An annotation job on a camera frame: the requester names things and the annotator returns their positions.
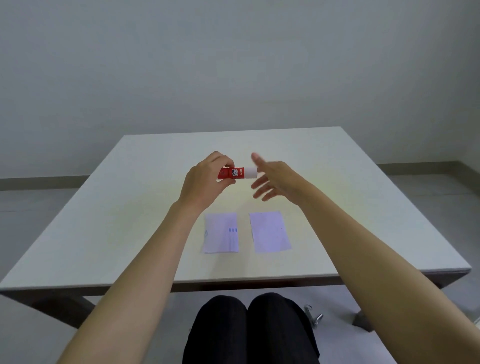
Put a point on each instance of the person's left hand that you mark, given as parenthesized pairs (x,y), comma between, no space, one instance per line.
(198,183)

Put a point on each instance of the person's right hand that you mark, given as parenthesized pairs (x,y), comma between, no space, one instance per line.
(285,180)

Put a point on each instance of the person's right thumb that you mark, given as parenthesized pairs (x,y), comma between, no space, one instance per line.
(259,162)

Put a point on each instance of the person's right middle finger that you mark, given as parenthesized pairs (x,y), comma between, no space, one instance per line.
(261,191)

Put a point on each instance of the person's left thumb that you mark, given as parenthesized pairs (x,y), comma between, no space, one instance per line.
(227,183)

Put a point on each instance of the red glue stick white cap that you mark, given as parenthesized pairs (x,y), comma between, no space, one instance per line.
(242,173)

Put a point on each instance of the person's left forearm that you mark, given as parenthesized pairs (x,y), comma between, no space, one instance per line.
(138,285)

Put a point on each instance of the person's right forearm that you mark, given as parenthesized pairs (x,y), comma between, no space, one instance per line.
(378,277)

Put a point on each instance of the plain white paper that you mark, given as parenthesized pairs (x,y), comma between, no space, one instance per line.
(269,232)

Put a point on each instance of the white paper with blue marks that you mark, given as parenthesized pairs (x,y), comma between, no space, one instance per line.
(220,234)

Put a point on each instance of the silver metal chair part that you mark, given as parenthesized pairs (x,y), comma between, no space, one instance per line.
(313,315)

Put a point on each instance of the person's right leg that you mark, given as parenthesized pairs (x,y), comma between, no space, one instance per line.
(279,330)

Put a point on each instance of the person's leg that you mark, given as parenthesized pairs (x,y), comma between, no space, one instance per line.
(217,330)
(279,330)

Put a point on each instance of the person's left leg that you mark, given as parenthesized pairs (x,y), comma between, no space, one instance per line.
(217,330)

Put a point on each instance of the dark table leg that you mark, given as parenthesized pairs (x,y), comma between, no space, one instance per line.
(363,321)

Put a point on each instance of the grey skirting board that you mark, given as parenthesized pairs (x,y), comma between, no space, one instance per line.
(37,183)

